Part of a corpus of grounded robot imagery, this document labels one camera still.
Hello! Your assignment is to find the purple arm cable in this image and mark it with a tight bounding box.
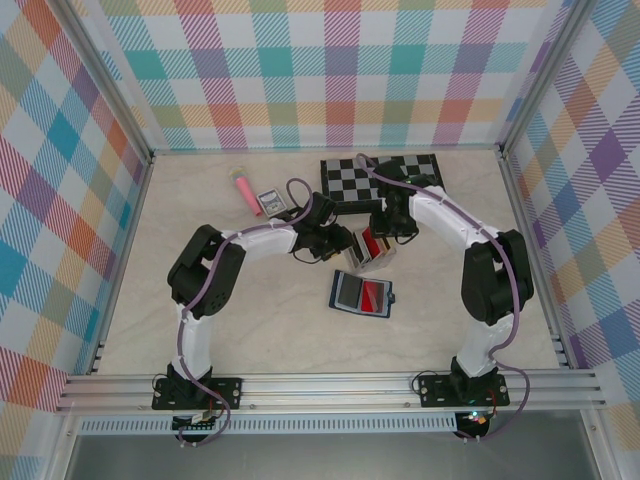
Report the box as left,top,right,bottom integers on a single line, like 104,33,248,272
177,177,317,448
353,152,532,444

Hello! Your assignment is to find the pink toy microphone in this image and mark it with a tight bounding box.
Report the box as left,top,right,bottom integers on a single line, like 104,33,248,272
228,166,265,219

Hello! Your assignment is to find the navy leather card holder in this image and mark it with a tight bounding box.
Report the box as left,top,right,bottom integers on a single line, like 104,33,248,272
326,268,400,320

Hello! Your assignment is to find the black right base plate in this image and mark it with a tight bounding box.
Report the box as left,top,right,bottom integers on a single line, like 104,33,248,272
416,373,512,409

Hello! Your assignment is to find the black credit card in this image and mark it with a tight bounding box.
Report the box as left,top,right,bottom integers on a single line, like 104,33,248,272
336,276,364,309

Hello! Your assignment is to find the white slotted cable duct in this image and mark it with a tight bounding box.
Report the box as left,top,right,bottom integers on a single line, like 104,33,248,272
77,417,460,435

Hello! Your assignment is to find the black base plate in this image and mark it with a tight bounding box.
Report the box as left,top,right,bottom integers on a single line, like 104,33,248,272
151,377,244,412
416,373,512,409

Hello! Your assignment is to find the right controller board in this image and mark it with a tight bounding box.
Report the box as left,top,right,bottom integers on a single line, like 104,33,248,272
455,409,494,432

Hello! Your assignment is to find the left controller board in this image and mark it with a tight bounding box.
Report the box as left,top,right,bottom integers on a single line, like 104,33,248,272
171,412,222,435

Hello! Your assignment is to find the aluminium table back rail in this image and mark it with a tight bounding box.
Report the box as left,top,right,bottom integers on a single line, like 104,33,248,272
149,143,504,158

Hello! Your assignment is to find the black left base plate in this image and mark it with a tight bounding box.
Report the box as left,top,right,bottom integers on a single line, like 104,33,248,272
151,377,244,412

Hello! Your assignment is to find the blue playing card box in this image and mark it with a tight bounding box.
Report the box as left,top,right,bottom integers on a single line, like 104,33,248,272
255,188,291,220

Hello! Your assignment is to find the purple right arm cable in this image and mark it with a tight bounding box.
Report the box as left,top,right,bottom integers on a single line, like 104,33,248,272
353,152,532,444

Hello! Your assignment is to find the aluminium frame post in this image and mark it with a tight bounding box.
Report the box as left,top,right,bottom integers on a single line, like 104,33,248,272
58,0,155,169
498,0,596,159

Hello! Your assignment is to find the black grey chessboard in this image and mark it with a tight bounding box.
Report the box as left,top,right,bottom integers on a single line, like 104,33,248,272
319,153,447,217

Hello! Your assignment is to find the controller board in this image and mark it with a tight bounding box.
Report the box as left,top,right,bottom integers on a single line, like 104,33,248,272
455,409,494,432
171,412,222,435

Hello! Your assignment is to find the aluminium mounting rail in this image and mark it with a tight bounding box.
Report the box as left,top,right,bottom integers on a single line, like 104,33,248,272
54,369,609,415

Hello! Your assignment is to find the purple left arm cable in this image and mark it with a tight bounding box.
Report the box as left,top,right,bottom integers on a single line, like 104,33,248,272
177,177,317,448

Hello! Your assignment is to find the aluminium table side rail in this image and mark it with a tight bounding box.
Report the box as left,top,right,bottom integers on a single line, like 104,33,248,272
88,152,157,376
498,147,576,370

